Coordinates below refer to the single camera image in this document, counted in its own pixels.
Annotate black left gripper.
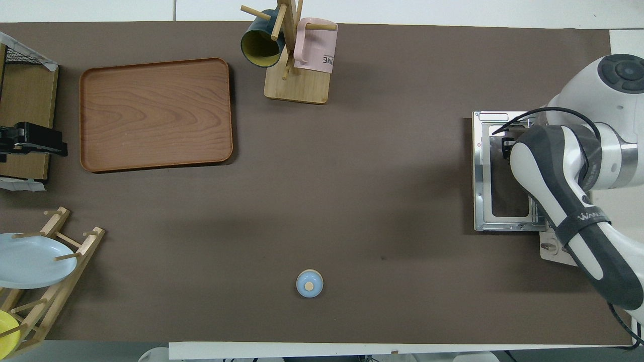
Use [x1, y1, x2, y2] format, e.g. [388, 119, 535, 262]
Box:
[0, 122, 68, 162]

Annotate white plastic sheet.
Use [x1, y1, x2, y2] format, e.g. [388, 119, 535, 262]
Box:
[0, 177, 47, 192]

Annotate wooden shelf cabinet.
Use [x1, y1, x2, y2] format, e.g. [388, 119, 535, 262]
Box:
[0, 43, 59, 182]

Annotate wooden serving tray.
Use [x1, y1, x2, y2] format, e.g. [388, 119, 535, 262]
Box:
[79, 57, 234, 173]

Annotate light blue plate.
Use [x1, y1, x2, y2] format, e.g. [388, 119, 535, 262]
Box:
[0, 233, 78, 290]

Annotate brown table mat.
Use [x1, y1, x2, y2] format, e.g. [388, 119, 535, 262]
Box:
[0, 21, 633, 347]

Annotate wooden dish rack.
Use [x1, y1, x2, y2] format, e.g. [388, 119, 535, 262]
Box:
[0, 207, 106, 358]

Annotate yellow plate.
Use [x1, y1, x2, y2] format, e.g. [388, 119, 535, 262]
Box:
[0, 310, 22, 355]

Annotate pink mug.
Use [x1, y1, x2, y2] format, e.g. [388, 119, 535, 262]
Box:
[293, 18, 338, 74]

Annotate wooden mug tree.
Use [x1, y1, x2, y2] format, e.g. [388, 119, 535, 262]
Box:
[240, 0, 339, 105]

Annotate dark green mug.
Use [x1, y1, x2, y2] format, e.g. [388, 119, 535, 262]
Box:
[240, 9, 286, 68]

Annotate white round base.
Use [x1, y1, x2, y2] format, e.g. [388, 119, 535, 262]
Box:
[138, 346, 170, 362]

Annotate blue jar with wooden knob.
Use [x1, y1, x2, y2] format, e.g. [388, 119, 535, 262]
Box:
[296, 269, 324, 298]

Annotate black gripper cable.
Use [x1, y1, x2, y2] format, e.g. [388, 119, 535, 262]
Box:
[492, 107, 602, 144]

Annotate black wire mesh panel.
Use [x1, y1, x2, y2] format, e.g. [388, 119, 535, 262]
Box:
[0, 32, 58, 71]

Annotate black oven power cord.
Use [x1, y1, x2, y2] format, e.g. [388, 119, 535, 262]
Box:
[608, 302, 644, 351]

